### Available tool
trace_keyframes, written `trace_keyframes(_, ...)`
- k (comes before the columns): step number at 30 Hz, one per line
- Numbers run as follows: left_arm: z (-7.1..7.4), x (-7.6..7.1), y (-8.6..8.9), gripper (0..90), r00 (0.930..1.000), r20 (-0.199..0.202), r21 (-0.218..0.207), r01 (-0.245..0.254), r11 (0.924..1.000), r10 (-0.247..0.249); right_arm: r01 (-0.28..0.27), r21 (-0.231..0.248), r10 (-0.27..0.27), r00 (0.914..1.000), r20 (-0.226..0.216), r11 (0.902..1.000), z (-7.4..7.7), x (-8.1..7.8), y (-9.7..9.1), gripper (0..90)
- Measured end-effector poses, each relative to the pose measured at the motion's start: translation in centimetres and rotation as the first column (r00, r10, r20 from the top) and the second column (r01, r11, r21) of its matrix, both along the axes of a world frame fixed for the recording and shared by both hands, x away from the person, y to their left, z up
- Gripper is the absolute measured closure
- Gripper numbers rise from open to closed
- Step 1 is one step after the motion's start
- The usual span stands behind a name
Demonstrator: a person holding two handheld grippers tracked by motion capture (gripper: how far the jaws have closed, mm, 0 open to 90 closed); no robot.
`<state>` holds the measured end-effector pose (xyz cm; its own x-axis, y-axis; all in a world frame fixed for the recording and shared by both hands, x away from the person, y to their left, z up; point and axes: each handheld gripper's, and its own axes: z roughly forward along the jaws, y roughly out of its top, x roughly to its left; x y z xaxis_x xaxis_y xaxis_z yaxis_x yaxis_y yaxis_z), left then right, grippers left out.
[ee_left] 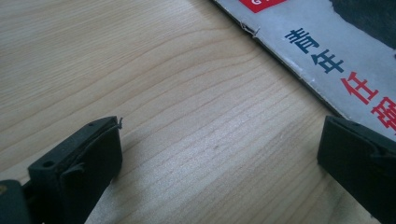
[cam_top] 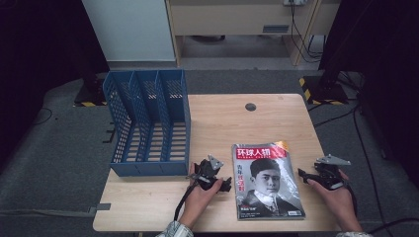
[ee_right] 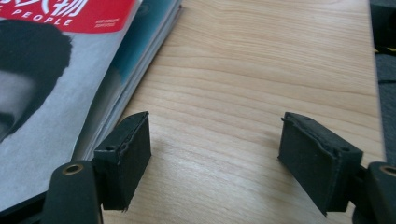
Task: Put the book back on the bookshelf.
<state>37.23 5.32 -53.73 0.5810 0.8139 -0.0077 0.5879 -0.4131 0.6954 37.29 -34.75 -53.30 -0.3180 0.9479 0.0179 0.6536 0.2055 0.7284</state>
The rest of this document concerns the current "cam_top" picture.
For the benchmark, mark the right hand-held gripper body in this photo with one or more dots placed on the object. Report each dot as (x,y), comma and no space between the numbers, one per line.
(329,174)

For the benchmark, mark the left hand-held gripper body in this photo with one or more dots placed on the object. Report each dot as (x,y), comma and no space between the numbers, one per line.
(207,174)

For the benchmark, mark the magazine with portrait cover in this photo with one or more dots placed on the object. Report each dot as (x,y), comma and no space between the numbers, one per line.
(267,184)

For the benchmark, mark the blue plastic file rack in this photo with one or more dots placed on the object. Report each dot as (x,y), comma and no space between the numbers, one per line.
(150,166)

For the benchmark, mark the person's left hand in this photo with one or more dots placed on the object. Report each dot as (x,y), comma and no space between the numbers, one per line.
(197,200)

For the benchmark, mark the person's right hand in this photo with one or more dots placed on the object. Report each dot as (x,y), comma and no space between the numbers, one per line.
(341,200)

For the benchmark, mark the round dark table grommet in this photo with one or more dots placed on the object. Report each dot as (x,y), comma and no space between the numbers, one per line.
(250,107)

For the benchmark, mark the stand base with striped tape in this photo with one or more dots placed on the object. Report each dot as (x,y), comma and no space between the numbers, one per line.
(89,95)
(324,94)

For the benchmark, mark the grey floor tape strip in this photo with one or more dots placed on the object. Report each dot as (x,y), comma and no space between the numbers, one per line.
(102,206)

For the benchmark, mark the white power strip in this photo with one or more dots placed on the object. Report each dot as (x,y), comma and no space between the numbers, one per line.
(294,2)

